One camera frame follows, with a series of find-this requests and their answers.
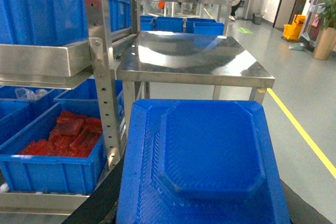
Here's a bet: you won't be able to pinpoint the blue bin with red parts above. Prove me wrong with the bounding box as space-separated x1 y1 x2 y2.
1 104 107 195

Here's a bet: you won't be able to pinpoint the yellow mop bucket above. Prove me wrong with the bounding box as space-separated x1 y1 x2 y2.
283 14 306 40

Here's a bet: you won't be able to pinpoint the large upper blue bin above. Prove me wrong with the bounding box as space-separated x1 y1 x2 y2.
1 0 131 46

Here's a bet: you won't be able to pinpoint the small stainless steel table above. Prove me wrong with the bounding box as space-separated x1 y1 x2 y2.
115 30 276 105

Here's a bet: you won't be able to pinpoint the red parts in bin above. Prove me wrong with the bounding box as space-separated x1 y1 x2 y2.
18 110 102 158

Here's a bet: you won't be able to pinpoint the blue plastic block part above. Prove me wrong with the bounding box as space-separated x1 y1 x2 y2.
116 99 290 223

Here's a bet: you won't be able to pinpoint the beige planter pot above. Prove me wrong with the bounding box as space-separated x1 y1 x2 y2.
313 27 335 60

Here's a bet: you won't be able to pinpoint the green potted plant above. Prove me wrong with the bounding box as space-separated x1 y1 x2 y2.
319 0 335 30

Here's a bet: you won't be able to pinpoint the stainless steel shelf rack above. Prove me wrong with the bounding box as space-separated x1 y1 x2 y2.
1 0 140 215

